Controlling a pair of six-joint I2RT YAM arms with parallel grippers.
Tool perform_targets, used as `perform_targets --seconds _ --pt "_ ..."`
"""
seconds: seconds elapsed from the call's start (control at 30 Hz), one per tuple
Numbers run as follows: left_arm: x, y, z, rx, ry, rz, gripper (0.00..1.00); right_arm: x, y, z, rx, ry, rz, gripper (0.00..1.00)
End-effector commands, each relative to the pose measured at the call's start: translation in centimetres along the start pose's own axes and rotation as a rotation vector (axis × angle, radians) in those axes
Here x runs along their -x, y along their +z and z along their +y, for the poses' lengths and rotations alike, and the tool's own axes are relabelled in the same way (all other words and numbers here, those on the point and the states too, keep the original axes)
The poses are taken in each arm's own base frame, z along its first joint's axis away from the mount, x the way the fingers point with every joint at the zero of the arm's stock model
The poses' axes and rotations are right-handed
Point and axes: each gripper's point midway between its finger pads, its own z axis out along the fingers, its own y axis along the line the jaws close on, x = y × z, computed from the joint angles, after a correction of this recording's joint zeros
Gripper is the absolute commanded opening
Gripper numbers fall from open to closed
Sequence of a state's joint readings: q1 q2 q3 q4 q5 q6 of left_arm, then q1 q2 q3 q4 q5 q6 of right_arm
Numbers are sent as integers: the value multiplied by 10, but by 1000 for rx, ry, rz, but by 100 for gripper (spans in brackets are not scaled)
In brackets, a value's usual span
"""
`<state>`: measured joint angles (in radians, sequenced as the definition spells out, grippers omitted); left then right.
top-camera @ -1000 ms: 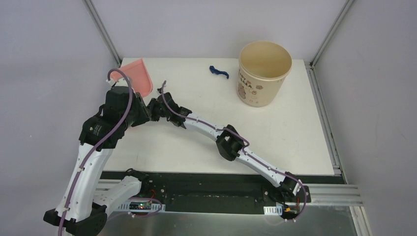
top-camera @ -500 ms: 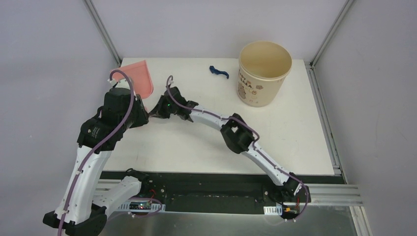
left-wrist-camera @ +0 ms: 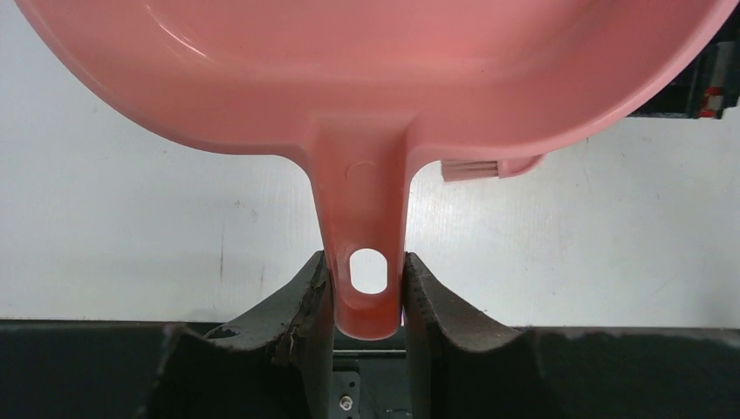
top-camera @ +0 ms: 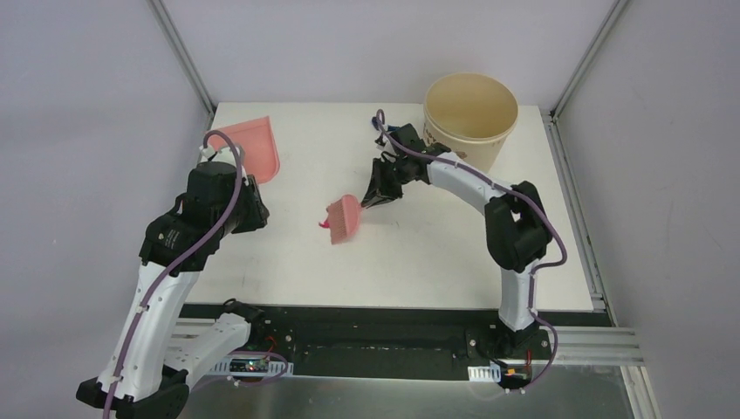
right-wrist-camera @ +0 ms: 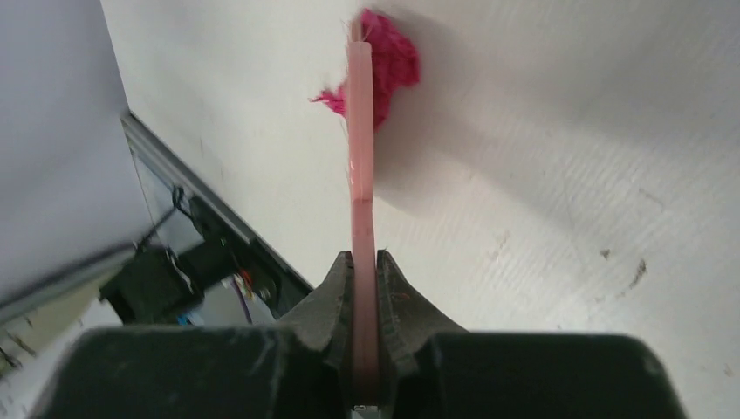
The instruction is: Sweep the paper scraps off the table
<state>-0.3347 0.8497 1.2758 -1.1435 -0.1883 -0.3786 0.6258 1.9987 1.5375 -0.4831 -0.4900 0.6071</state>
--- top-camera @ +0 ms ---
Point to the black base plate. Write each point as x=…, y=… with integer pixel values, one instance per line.
x=380, y=343

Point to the beige paper bucket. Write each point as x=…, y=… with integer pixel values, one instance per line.
x=470, y=113

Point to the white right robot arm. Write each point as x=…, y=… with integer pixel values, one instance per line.
x=516, y=234

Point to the pink dustpan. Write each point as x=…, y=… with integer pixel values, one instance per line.
x=256, y=137

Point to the pink hand brush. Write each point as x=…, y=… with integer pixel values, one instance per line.
x=344, y=217

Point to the right white slotted cable duct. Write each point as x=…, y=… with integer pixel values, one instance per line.
x=491, y=373

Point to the white slotted cable duct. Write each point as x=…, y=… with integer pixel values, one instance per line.
x=491, y=373
x=251, y=367

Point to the blue paper scrap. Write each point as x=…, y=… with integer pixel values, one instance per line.
x=376, y=125

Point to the left white slotted cable duct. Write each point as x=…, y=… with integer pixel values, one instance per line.
x=251, y=367

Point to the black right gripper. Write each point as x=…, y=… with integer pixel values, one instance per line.
x=379, y=190

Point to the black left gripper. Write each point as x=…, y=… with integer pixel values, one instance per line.
x=254, y=207

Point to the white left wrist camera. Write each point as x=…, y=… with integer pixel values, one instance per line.
x=223, y=154

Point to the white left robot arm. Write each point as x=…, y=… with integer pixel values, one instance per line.
x=143, y=379

